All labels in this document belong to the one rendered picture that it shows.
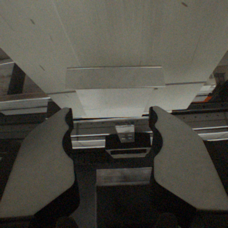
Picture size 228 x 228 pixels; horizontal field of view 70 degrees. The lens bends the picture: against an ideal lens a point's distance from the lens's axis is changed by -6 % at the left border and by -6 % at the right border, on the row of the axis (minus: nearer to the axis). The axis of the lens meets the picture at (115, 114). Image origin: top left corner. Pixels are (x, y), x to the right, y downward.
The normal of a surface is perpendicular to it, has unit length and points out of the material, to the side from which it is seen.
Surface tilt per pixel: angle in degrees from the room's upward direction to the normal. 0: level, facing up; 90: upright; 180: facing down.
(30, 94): 90
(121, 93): 0
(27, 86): 90
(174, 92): 0
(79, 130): 90
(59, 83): 0
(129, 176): 90
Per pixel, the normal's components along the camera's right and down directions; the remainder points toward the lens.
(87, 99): 0.03, 0.94
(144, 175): -0.11, -0.35
